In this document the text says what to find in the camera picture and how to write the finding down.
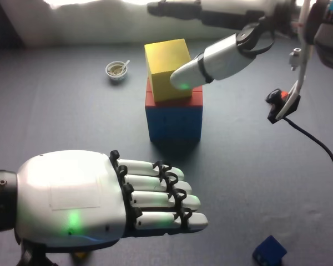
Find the large yellow block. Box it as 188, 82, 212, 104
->
144, 38, 194, 103

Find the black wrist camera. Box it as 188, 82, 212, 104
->
265, 88, 302, 124

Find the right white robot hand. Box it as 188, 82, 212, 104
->
147, 0, 277, 91

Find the Rubik's cube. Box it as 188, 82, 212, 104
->
145, 77, 205, 142

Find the small toy bowl with spoon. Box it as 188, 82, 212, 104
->
104, 59, 130, 83

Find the small blue cube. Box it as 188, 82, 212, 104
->
251, 235, 288, 266

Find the thick black cable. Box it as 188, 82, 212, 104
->
282, 116, 333, 195

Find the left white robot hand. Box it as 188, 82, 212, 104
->
15, 149, 209, 266

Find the grey table cloth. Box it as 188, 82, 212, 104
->
0, 35, 333, 266

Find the white backdrop sheet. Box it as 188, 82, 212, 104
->
0, 0, 303, 48

